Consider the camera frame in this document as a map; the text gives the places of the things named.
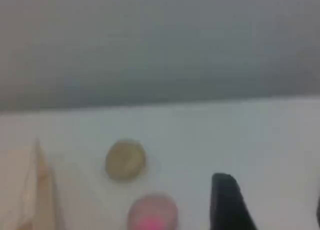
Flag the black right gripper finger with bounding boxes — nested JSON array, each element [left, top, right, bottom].
[[315, 193, 320, 230], [211, 172, 258, 230]]

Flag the white canvas bag green handles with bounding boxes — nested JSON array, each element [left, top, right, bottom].
[[0, 138, 59, 230]]

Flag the pink round toy fruit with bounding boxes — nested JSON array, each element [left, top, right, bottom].
[[127, 193, 179, 230]]

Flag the round beige bun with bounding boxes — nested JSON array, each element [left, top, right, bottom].
[[104, 139, 147, 182]]

